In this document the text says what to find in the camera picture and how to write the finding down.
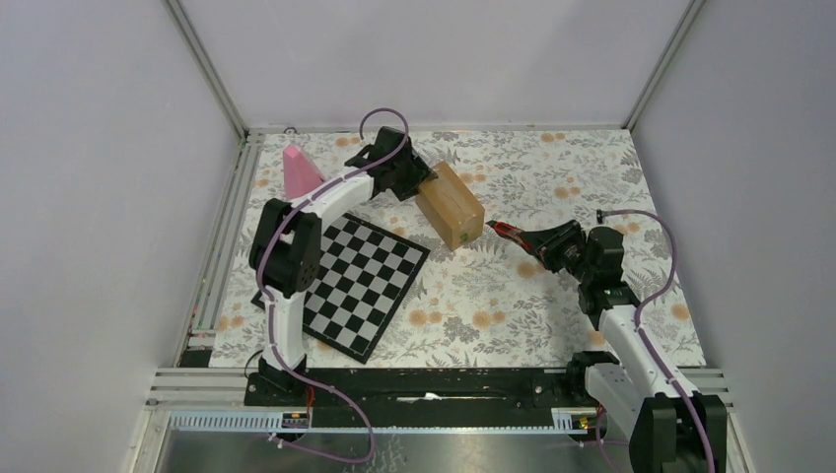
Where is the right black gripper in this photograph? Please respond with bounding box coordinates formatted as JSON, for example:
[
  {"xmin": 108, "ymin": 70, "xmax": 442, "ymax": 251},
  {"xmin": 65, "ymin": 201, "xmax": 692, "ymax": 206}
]
[{"xmin": 520, "ymin": 220, "xmax": 594, "ymax": 284}]

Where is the red black utility knife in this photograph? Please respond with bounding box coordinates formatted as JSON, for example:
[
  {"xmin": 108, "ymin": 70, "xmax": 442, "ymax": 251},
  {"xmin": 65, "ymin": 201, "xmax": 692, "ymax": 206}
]
[{"xmin": 485, "ymin": 220, "xmax": 531, "ymax": 253}]

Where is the brown cardboard express box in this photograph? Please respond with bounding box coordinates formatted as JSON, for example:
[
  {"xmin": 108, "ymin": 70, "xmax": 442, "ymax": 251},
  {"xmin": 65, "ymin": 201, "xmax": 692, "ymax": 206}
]
[{"xmin": 415, "ymin": 163, "xmax": 485, "ymax": 250}]

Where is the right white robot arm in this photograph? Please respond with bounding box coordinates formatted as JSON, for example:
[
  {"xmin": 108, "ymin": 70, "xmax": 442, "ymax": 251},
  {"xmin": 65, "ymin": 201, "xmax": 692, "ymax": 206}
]
[{"xmin": 507, "ymin": 221, "xmax": 728, "ymax": 472}]

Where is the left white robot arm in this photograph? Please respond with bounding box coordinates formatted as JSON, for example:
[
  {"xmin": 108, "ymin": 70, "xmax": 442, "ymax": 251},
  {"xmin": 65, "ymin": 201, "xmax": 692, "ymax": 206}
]
[{"xmin": 249, "ymin": 126, "xmax": 434, "ymax": 405}]

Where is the floral patterned table mat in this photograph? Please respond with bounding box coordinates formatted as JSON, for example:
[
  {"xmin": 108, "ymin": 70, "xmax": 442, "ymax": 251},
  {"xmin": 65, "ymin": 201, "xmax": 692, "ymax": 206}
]
[{"xmin": 210, "ymin": 130, "xmax": 705, "ymax": 368}]

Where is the pink triangular block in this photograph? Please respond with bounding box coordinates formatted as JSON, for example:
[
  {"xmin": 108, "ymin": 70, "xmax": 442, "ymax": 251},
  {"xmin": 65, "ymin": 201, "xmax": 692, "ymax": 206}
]
[{"xmin": 282, "ymin": 145, "xmax": 325, "ymax": 200}]

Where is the black white checkerboard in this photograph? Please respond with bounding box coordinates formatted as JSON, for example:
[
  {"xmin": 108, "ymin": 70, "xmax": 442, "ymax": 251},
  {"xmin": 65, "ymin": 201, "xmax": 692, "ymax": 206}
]
[{"xmin": 266, "ymin": 214, "xmax": 430, "ymax": 368}]

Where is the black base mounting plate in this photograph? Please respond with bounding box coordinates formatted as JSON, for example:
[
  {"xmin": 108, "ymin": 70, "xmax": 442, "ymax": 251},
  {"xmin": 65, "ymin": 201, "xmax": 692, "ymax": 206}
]
[{"xmin": 244, "ymin": 368, "xmax": 599, "ymax": 431}]

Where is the left aluminium corner post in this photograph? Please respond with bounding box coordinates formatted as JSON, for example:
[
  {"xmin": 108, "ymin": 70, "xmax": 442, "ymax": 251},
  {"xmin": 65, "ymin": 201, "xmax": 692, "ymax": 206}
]
[{"xmin": 162, "ymin": 0, "xmax": 248, "ymax": 141}]

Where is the aluminium corner post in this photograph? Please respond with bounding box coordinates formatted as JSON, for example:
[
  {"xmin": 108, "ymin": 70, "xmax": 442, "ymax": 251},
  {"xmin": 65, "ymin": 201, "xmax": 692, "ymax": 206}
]
[
  {"xmin": 162, "ymin": 0, "xmax": 248, "ymax": 141},
  {"xmin": 621, "ymin": 0, "xmax": 707, "ymax": 132}
]

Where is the white slotted cable duct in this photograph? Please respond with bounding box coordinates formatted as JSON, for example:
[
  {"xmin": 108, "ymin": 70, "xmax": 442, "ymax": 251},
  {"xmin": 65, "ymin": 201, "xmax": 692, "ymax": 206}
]
[{"xmin": 166, "ymin": 409, "xmax": 590, "ymax": 436}]

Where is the right aluminium corner post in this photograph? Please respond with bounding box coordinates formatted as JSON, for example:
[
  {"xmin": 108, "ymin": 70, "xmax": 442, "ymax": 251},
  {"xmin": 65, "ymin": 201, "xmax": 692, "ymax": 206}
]
[{"xmin": 621, "ymin": 0, "xmax": 707, "ymax": 132}]

